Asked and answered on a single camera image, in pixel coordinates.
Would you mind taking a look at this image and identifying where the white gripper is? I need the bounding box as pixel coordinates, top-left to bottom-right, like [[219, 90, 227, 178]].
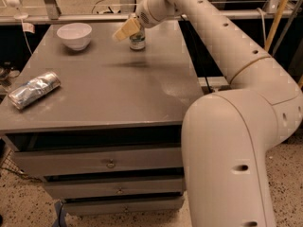
[[113, 0, 174, 42]]

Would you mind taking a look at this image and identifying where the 7up soda can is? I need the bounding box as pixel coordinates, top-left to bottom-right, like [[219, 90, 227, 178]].
[[129, 27, 146, 50]]

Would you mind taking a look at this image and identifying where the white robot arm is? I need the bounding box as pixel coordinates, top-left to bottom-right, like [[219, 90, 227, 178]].
[[113, 0, 303, 227]]

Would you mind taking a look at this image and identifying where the silver blue redbull can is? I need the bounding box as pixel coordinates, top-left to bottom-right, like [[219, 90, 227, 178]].
[[9, 72, 61, 110]]

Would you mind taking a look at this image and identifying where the white ceramic bowl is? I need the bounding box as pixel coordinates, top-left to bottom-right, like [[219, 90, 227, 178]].
[[57, 23, 92, 51]]

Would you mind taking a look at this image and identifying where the grey drawer cabinet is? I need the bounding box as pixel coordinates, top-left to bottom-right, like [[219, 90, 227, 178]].
[[0, 21, 202, 205]]

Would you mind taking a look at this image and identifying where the white desk lamp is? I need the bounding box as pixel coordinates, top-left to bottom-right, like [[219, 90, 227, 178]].
[[6, 0, 28, 21]]

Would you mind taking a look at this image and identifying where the top grey drawer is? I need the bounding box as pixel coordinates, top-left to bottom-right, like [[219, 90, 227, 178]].
[[13, 147, 183, 176]]

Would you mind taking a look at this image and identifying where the grey drawer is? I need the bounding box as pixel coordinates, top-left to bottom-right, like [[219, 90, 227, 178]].
[[64, 195, 184, 216], [13, 147, 183, 176], [45, 176, 184, 200]]

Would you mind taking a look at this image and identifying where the middle grey drawer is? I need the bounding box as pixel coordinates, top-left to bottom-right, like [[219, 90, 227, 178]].
[[45, 176, 184, 200]]

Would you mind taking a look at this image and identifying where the bottom grey drawer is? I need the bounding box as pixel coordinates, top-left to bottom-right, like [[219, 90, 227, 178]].
[[64, 195, 184, 216]]

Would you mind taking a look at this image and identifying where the black cable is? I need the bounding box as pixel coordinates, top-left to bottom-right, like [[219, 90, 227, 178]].
[[179, 14, 212, 94]]

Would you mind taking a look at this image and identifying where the white cable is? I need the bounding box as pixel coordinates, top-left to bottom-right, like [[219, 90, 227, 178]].
[[256, 8, 268, 43]]

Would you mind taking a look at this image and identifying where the metal railing frame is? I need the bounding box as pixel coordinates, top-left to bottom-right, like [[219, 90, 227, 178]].
[[0, 0, 303, 26]]

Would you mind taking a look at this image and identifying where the yellow wooden ladder frame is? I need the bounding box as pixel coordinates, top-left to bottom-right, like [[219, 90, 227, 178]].
[[264, 0, 303, 82]]

